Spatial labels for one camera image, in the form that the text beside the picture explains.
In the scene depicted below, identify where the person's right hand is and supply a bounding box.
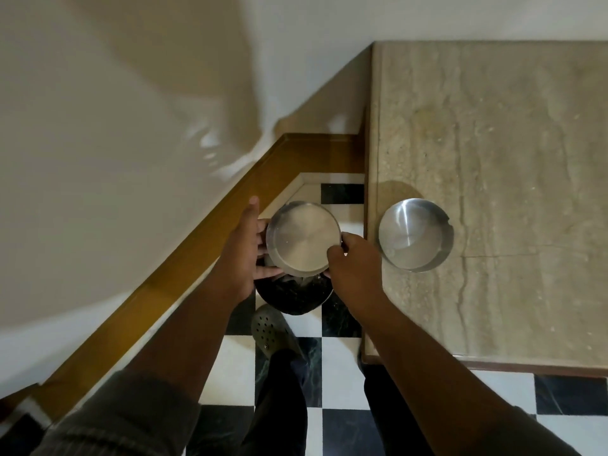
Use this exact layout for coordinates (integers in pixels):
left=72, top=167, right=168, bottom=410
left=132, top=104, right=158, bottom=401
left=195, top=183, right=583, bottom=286
left=326, top=231, right=383, bottom=311

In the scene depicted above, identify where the person's left hand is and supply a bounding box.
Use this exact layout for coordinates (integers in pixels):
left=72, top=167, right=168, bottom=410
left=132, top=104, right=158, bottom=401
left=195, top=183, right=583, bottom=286
left=215, top=196, right=285, bottom=303

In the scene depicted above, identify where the round steel dish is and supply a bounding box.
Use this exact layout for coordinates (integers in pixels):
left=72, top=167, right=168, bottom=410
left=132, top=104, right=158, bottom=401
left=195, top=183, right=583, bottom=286
left=265, top=201, right=343, bottom=276

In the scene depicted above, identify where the person's left forearm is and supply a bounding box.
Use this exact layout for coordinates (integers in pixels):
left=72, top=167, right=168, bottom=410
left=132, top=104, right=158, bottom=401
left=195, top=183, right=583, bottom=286
left=121, top=275, right=257, bottom=405

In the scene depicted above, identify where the person's right forearm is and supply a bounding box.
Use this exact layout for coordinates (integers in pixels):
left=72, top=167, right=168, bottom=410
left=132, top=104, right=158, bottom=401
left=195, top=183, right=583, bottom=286
left=352, top=297, right=530, bottom=456

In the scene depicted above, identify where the black round waste bin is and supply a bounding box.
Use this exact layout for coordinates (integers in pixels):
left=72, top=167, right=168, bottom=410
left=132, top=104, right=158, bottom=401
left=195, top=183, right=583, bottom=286
left=254, top=267, right=334, bottom=316

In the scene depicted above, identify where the brown wooden skirting board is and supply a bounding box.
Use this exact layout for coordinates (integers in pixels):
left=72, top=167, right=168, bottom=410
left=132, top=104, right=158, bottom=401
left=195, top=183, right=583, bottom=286
left=0, top=133, right=366, bottom=423

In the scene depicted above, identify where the round steel ashtray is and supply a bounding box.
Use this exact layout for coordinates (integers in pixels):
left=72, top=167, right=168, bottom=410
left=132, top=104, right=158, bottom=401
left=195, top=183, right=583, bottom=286
left=378, top=198, right=455, bottom=273

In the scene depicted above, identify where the grey perforated clog shoe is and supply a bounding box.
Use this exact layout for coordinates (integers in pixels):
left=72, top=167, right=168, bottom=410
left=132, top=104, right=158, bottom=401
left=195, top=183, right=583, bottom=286
left=250, top=305, right=306, bottom=361

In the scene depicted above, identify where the person's dark trouser left leg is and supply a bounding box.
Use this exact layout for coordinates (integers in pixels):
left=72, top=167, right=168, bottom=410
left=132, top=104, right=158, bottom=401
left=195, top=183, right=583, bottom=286
left=237, top=349, right=310, bottom=456

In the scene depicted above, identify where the person's dark trouser leg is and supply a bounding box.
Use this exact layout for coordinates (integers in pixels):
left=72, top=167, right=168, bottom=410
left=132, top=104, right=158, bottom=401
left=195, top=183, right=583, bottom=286
left=237, top=349, right=310, bottom=456
left=363, top=362, right=430, bottom=456

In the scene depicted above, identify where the person's dark trouser right leg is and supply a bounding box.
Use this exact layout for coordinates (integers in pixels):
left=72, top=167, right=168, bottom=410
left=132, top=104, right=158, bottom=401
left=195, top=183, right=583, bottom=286
left=363, top=362, right=430, bottom=456

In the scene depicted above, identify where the grey left sleeve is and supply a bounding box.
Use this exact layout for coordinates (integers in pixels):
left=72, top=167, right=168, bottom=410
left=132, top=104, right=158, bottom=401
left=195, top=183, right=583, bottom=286
left=28, top=370, right=203, bottom=456

